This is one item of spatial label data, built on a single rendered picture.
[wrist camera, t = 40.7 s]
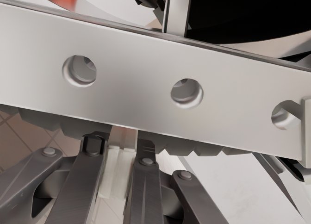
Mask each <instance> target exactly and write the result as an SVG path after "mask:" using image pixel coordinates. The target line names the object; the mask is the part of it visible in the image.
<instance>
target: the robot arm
mask: <svg viewBox="0 0 311 224"><path fill-rule="evenodd" d="M137 135H138V130H136V129H132V128H126V127H122V126H116V125H113V126H112V130H111V133H106V132H101V131H94V132H92V133H91V134H85V135H83V136H82V137H81V144H80V151H79V153H78V155H76V156H68V157H64V156H63V153H62V151H60V150H59V149H57V148H53V147H43V148H39V149H37V150H35V151H34V152H32V153H30V154H29V155H28V156H26V157H25V158H23V159H22V160H20V161H19V162H17V163H15V164H14V165H12V166H11V167H10V168H8V169H6V170H5V171H3V172H2V173H0V224H36V223H37V222H38V221H39V220H40V219H41V218H42V217H43V216H44V214H45V213H46V212H47V211H48V210H49V209H50V208H51V207H52V209H51V211H50V213H49V215H48V217H47V219H46V221H45V223H44V224H91V220H92V216H93V212H94V208H95V204H96V201H97V197H98V195H99V197H101V198H106V199H109V198H110V197H112V198H114V200H120V201H124V199H125V200H126V201H125V206H124V211H123V216H124V219H123V224H229V223H228V221H227V220H226V219H225V217H224V216H223V214H222V213H221V211H220V210H219V209H218V207H217V206H216V204H215V203H214V201H213V200H212V198H211V197H210V195H209V194H208V193H207V191H206V190H205V188H204V187H203V186H202V184H201V183H200V181H199V180H198V178H197V177H196V176H195V175H194V174H192V173H191V172H189V171H187V170H181V169H180V170H175V171H174V172H173V173H172V175H170V174H167V173H165V172H163V171H161V170H160V169H159V164H158V162H157V161H156V153H155V144H154V143H153V142H152V141H151V140H146V139H141V138H137Z"/></svg>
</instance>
